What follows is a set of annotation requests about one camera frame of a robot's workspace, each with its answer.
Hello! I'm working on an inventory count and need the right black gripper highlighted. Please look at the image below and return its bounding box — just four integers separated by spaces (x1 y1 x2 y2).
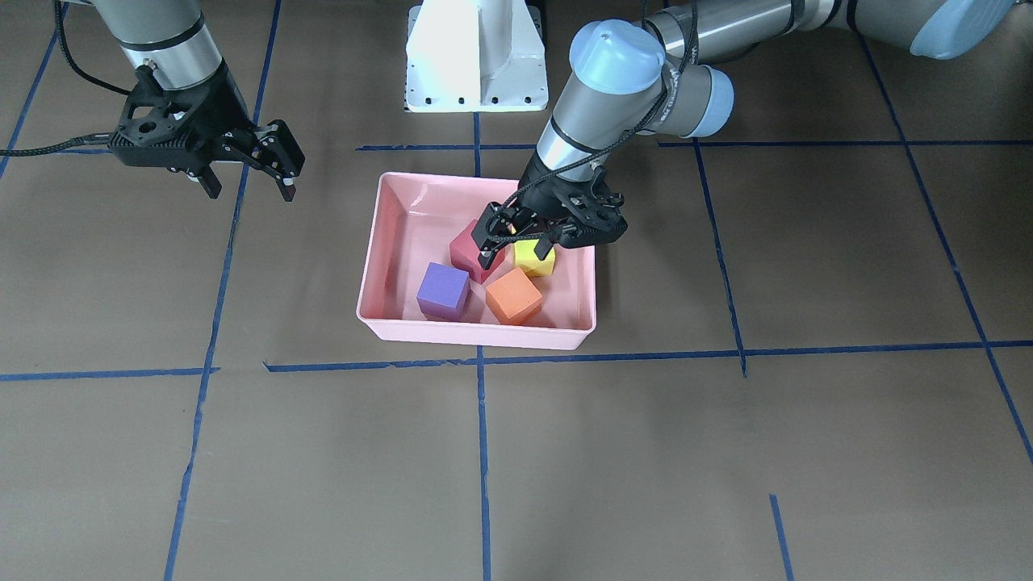
108 63 305 203

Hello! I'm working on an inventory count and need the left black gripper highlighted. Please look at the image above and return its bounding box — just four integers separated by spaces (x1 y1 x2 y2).
472 157 628 270

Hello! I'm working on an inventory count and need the yellow foam block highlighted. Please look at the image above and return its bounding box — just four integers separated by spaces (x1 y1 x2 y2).
512 240 556 278

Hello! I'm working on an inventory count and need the orange foam block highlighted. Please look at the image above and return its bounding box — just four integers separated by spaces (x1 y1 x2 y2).
486 268 545 326

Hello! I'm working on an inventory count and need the red foam block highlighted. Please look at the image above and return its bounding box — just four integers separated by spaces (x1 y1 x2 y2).
449 219 507 284

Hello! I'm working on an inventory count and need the purple foam block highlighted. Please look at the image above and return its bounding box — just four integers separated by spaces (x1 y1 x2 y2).
416 262 470 322

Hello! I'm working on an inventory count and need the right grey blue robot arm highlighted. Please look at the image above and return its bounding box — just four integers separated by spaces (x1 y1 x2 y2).
95 1 305 202

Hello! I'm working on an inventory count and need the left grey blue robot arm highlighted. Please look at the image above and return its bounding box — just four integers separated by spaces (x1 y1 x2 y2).
470 1 1012 270

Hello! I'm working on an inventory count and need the pink plastic bin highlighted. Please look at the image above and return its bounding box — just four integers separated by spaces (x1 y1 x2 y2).
357 171 597 351

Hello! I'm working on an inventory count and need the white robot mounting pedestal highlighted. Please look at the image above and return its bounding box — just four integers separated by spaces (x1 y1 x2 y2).
404 1 550 113

